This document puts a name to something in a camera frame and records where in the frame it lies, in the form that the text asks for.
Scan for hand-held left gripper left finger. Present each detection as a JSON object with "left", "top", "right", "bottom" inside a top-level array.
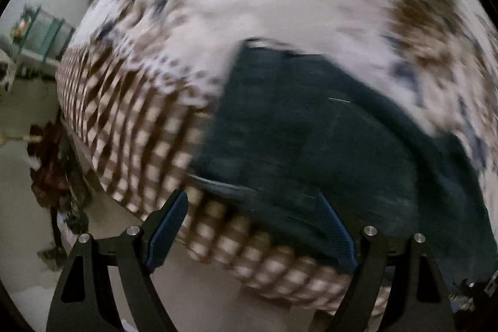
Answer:
[{"left": 46, "top": 189, "right": 189, "bottom": 332}]

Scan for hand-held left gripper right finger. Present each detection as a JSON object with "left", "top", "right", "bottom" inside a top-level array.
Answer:
[{"left": 316, "top": 192, "right": 457, "bottom": 332}]

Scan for dark blue pants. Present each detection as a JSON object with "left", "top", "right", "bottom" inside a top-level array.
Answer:
[{"left": 190, "top": 38, "right": 498, "bottom": 288}]

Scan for dark red cloth heap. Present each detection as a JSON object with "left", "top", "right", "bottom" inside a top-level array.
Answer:
[{"left": 26, "top": 122, "right": 92, "bottom": 235}]

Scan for patterned white brown bedsheet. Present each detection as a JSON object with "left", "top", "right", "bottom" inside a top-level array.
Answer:
[{"left": 55, "top": 0, "right": 498, "bottom": 316}]

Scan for teal metal rack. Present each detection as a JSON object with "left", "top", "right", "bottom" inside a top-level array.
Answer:
[{"left": 12, "top": 5, "right": 75, "bottom": 64}]

